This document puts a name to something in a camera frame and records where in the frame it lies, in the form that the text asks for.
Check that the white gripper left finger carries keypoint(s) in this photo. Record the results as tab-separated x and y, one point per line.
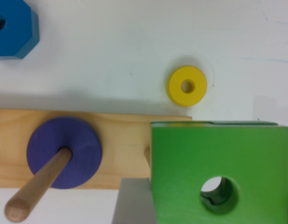
135	203

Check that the green square block with hole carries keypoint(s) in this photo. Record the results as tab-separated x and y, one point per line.
207	172

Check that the blue octagon block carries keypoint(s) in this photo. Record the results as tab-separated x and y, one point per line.
19	29

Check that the wooden peg base board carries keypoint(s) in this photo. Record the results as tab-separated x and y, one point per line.
124	139

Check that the middle wooden peg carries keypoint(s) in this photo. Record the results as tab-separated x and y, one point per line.
20	206

